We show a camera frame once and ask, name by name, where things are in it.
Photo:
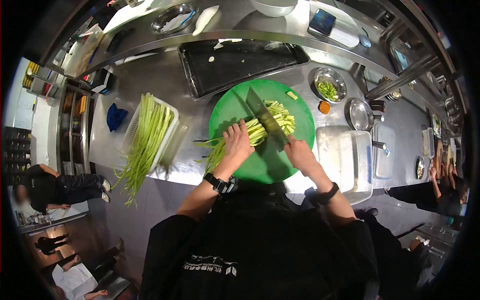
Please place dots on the clear plastic container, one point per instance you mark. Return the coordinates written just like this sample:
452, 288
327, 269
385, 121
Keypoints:
356, 165

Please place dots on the round green cutting board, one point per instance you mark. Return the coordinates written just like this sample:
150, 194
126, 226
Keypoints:
262, 165

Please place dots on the steel storage rack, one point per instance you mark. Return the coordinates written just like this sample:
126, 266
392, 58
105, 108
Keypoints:
73, 123

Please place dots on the blue cloth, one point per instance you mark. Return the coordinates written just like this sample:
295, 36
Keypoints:
115, 116

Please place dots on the white plate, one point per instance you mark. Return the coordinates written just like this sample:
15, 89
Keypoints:
347, 32

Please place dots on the chopped green pieces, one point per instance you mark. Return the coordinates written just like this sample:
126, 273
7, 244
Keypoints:
327, 90

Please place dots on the white bowl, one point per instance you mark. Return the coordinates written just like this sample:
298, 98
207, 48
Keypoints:
273, 7

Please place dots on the white board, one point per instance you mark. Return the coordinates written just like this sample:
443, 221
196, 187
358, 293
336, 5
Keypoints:
125, 17

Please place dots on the person's left hand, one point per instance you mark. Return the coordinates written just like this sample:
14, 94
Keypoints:
238, 146

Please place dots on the pile of cut green stems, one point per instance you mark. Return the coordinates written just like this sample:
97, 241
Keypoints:
283, 114

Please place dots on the single cut stem piece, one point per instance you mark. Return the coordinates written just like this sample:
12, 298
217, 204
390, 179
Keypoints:
292, 95

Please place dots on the small steel bowl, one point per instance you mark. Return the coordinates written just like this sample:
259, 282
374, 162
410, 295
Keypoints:
333, 77

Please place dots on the steel spoon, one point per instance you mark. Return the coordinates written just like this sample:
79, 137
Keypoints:
364, 40

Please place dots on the shallow steel dish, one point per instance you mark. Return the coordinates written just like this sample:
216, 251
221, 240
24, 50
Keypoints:
173, 18

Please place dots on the bundle of green stems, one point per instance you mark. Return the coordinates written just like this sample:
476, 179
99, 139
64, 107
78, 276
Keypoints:
257, 133

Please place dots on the person's right fingers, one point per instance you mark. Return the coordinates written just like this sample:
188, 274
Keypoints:
291, 143

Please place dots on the white plastic basket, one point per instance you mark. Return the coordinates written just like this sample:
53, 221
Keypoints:
170, 127

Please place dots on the white oblong object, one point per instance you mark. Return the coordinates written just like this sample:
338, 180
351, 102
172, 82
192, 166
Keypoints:
205, 19

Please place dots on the black baking tray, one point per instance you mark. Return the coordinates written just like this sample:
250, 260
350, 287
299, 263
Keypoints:
240, 69

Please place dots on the heap of long green stems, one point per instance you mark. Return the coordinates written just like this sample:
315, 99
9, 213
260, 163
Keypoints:
146, 138

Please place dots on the person's body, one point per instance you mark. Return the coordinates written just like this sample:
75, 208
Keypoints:
258, 243

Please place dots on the black wrist band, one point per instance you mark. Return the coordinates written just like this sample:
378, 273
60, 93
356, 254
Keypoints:
327, 195
219, 183

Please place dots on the steel saucepan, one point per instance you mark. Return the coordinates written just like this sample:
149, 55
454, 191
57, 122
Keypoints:
360, 115

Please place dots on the large clear storage box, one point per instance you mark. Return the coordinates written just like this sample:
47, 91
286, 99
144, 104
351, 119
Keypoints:
84, 50

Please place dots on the steel cleaver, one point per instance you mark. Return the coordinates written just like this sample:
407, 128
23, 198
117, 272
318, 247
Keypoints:
266, 118

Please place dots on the person's left fingers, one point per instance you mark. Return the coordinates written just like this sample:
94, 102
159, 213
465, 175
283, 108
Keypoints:
237, 129

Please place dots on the clear plastic lid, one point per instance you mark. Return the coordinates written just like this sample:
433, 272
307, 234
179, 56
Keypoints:
384, 153

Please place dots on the small orange object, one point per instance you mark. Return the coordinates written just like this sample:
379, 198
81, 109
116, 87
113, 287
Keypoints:
324, 107

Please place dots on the black phone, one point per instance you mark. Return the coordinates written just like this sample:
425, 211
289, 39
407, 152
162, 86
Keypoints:
322, 21

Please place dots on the person's right hand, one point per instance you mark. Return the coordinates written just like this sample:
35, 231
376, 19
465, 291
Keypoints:
303, 157

